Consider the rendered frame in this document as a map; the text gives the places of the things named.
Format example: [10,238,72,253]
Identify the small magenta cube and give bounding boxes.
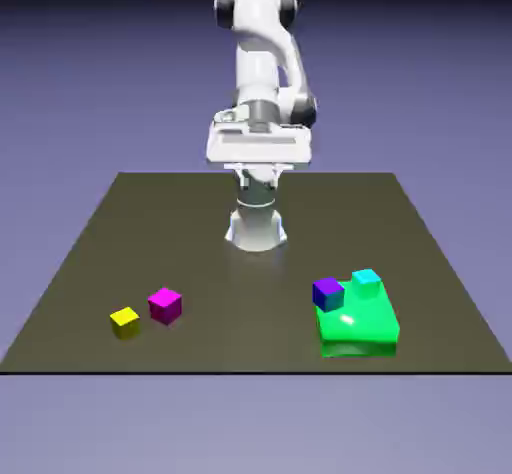
[146,286,184,326]

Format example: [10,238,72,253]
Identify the small cyan cube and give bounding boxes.
[351,268,382,300]

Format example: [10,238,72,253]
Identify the small blue cube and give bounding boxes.
[311,276,346,314]

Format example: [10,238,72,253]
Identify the large green box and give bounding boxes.
[315,280,401,359]

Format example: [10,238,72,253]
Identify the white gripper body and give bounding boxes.
[205,120,314,172]

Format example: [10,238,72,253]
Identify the small yellow cube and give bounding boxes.
[109,306,142,341]

